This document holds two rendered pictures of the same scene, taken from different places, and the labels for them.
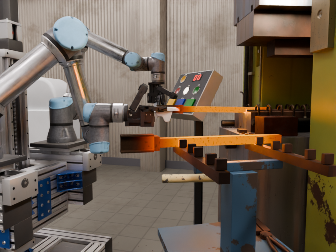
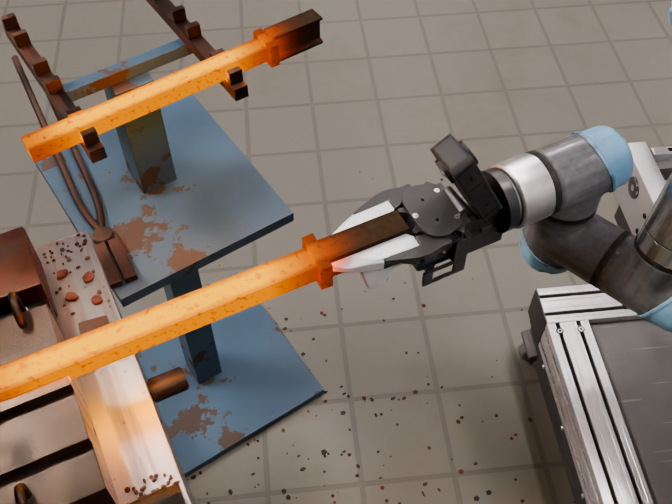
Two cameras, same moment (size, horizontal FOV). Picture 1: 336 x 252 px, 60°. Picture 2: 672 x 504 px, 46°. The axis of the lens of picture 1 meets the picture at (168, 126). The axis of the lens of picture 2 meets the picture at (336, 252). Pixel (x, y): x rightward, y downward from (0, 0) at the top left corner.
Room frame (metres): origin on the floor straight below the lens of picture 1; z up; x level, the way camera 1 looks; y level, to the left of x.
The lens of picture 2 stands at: (1.59, -0.21, 1.63)
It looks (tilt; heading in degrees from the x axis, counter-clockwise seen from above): 52 degrees down; 158
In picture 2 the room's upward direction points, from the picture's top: straight up
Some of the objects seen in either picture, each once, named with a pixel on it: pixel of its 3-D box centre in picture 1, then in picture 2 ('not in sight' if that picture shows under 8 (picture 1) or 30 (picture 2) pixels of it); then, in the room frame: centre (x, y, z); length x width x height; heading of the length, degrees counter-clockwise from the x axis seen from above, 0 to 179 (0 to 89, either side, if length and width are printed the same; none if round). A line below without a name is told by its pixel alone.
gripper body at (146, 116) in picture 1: (140, 115); (452, 222); (1.14, 0.11, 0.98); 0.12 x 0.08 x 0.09; 94
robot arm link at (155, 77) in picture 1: (158, 78); not in sight; (1.60, 0.05, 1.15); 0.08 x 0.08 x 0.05
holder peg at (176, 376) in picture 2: not in sight; (167, 384); (1.15, -0.23, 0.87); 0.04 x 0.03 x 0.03; 94
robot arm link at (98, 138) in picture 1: (98, 138); (567, 233); (1.14, 0.27, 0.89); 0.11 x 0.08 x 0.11; 26
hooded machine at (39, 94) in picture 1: (48, 125); not in sight; (4.12, 1.70, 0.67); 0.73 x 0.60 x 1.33; 75
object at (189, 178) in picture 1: (203, 178); not in sight; (1.53, -0.19, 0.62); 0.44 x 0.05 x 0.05; 94
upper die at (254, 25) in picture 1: (295, 30); not in sight; (1.21, -0.51, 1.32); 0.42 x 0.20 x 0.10; 94
